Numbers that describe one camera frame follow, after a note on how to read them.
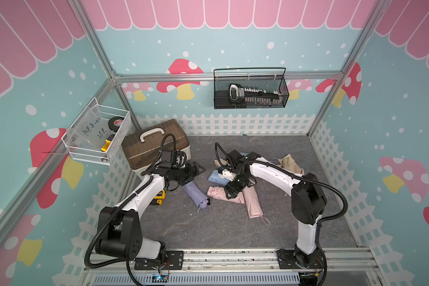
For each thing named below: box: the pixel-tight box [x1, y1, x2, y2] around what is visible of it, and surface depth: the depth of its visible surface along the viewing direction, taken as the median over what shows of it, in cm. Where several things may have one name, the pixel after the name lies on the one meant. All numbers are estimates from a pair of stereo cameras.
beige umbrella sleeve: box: [278, 153, 306, 176], surface depth 102 cm
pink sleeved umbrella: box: [242, 185, 264, 219], surface depth 89 cm
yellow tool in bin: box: [100, 134, 115, 152], surface depth 64 cm
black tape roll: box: [107, 116, 125, 133], surface depth 81 cm
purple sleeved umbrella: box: [182, 180, 211, 210], surface depth 91 cm
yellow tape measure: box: [153, 189, 167, 205], surface depth 93 cm
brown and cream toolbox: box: [120, 118, 192, 179], surface depth 91 cm
